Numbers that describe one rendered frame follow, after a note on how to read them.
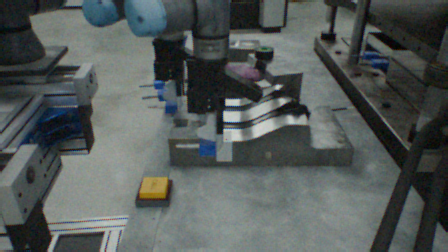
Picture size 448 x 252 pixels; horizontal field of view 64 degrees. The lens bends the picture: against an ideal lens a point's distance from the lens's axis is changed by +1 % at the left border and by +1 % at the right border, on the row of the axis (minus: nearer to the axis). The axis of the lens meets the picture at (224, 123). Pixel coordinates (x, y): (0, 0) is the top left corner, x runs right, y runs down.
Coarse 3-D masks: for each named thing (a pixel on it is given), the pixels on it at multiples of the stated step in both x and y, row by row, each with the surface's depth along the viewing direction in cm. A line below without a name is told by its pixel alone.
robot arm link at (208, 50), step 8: (192, 40) 70; (200, 40) 68; (208, 40) 67; (216, 40) 67; (224, 40) 68; (192, 48) 71; (200, 48) 69; (208, 48) 67; (216, 48) 68; (224, 48) 69; (200, 56) 69; (208, 56) 69; (216, 56) 69; (224, 56) 70
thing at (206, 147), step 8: (224, 136) 82; (176, 144) 83; (184, 144) 83; (192, 144) 83; (200, 144) 81; (208, 144) 81; (216, 144) 81; (224, 144) 80; (200, 152) 82; (208, 152) 82; (216, 152) 81; (224, 152) 81; (224, 160) 82
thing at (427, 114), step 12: (336, 12) 203; (324, 36) 209; (444, 36) 96; (444, 48) 96; (444, 60) 97; (432, 96) 102; (444, 96) 101; (432, 108) 103; (444, 108) 103; (420, 120) 108; (408, 144) 110; (432, 144) 107
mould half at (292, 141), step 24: (192, 120) 103; (240, 120) 104; (288, 120) 94; (312, 120) 109; (336, 120) 109; (240, 144) 95; (264, 144) 95; (288, 144) 95; (312, 144) 96; (336, 144) 97
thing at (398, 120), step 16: (320, 48) 207; (336, 48) 198; (336, 64) 177; (352, 64) 175; (352, 80) 157; (368, 80) 157; (352, 96) 155; (368, 96) 142; (384, 96) 142; (400, 96) 147; (416, 96) 142; (368, 112) 138; (384, 112) 130; (400, 112) 130; (416, 112) 135; (384, 128) 125; (400, 128) 120; (400, 144) 113; (432, 160) 106
